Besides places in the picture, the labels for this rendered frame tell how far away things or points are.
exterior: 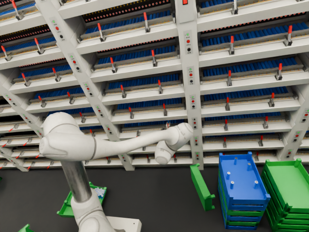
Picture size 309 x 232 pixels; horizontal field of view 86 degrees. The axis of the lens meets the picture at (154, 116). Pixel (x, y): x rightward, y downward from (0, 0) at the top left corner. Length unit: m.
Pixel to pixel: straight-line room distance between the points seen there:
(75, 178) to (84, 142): 0.34
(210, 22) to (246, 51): 0.26
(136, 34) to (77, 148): 0.66
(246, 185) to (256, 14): 0.93
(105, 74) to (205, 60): 0.63
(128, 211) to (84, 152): 1.03
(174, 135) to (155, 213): 0.85
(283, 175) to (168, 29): 1.16
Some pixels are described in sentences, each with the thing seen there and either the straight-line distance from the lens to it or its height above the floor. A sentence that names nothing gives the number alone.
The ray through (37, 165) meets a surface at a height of 0.11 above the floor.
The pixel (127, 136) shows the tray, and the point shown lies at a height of 0.49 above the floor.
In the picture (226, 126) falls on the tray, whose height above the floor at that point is 0.53.
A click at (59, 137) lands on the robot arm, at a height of 1.09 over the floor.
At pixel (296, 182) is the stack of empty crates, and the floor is 0.32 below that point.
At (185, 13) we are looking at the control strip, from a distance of 0.95.
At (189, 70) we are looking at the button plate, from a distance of 1.03.
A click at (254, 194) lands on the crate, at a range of 1.20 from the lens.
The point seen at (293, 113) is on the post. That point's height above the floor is 0.59.
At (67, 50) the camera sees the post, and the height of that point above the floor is 1.26.
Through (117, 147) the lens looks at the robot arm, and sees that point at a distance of 0.81.
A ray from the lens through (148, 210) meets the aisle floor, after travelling 1.61.
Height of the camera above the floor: 1.45
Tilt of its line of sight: 37 degrees down
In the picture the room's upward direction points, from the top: 15 degrees counter-clockwise
